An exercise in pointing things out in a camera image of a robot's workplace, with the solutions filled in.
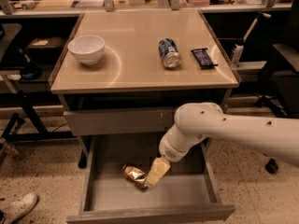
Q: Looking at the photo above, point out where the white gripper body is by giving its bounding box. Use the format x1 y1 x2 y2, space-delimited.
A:
159 135 190 162

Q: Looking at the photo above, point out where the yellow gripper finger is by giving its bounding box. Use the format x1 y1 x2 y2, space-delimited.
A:
145 157 170 188

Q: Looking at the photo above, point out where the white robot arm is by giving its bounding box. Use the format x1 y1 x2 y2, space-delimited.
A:
145 103 299 188

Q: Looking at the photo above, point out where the open middle drawer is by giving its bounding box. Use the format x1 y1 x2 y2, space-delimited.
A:
66 133 235 224

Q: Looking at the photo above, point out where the closed top drawer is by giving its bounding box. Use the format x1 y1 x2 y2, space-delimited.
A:
63 104 229 137

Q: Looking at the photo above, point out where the grey drawer cabinet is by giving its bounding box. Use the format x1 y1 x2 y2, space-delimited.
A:
49 8 241 170

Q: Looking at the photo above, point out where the blue soda can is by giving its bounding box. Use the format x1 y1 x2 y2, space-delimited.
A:
158 38 181 69

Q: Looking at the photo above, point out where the dark blue snack bar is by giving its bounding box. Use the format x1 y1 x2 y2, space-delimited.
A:
191 48 217 69

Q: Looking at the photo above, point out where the black office chair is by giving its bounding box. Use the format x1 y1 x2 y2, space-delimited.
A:
258 0 299 174

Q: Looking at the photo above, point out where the white bowl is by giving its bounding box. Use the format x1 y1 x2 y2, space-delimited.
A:
67 35 106 65

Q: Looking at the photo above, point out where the white shoe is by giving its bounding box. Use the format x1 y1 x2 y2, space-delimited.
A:
0 192 38 224

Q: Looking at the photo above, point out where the black box on shelf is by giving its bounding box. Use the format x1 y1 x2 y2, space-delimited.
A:
26 36 64 59

